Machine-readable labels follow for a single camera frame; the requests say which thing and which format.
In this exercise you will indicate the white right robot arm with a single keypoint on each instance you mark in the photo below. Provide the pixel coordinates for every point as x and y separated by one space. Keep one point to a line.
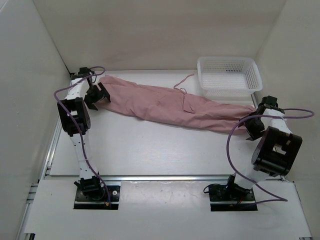
274 154

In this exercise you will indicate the pink trousers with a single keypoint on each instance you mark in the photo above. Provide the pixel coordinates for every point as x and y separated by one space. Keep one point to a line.
170 106

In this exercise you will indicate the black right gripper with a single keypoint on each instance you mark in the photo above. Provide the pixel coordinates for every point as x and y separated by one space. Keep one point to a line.
254 134

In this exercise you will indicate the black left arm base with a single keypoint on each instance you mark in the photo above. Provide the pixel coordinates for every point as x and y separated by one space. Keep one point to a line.
98 199

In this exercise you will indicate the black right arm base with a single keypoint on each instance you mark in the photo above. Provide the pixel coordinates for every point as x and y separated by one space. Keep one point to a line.
223 199

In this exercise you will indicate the aluminium table edge rail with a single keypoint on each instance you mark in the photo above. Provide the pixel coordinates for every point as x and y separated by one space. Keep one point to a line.
118 178

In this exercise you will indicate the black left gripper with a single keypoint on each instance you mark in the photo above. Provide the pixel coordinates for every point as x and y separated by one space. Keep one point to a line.
102 94

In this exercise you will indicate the white plastic basket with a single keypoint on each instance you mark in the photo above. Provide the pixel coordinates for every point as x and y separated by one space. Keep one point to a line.
228 77

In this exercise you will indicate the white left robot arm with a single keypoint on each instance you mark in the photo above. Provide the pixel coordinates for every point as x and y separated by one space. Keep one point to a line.
73 103

